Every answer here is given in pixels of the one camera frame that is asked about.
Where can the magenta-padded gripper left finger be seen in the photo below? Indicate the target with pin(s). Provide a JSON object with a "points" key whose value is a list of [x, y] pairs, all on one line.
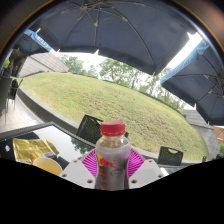
{"points": [[80, 173]]}

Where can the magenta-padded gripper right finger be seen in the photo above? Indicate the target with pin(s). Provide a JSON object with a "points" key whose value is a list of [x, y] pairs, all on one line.
{"points": [[148, 171]]}

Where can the red-capped drink bottle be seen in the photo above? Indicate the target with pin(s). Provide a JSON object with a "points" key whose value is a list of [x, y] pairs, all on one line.
{"points": [[112, 156]]}

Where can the black mesh patio chair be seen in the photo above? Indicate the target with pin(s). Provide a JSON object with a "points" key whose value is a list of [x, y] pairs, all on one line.
{"points": [[170, 156], [88, 128]]}

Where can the cream ceramic mug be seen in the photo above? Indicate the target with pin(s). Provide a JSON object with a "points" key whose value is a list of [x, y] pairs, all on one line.
{"points": [[48, 165]]}

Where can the yellow foil packet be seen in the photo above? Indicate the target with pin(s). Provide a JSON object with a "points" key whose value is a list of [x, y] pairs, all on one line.
{"points": [[31, 148]]}

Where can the beige patio umbrella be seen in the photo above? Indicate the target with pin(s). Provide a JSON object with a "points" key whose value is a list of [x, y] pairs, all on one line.
{"points": [[220, 134]]}

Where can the dark blue patio umbrella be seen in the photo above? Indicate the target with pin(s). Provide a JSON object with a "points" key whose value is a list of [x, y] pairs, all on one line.
{"points": [[203, 86], [31, 41], [116, 33]]}

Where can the black slim patio chair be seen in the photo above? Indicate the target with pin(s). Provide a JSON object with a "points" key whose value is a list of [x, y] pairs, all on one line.
{"points": [[15, 91]]}

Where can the grey wicker chair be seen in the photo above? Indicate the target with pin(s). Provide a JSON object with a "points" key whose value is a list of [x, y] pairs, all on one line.
{"points": [[4, 96]]}

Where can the person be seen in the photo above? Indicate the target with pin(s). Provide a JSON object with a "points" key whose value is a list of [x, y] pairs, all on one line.
{"points": [[7, 70]]}

